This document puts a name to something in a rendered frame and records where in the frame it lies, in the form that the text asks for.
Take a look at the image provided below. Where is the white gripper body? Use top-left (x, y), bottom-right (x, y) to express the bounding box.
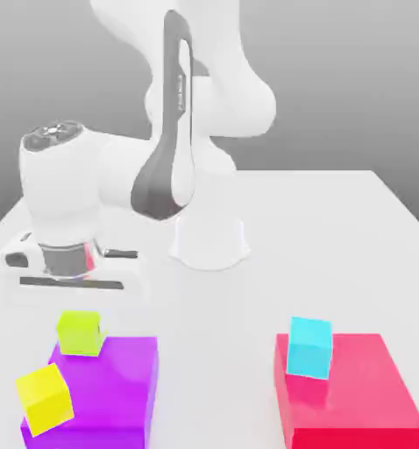
top-left (11, 258), bottom-right (150, 307)

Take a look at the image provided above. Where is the small lime cube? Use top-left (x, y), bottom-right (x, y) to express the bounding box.
top-left (55, 310), bottom-right (110, 358)

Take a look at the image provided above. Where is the small yellow cube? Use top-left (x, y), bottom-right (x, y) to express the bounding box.
top-left (15, 362), bottom-right (75, 438)

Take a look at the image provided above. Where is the small cyan cube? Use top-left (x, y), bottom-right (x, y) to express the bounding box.
top-left (285, 316), bottom-right (334, 381)

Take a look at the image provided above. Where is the large purple box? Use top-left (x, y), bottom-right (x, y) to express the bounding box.
top-left (19, 335), bottom-right (160, 449)

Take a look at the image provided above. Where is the large red box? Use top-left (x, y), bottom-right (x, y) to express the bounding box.
top-left (273, 332), bottom-right (419, 449)

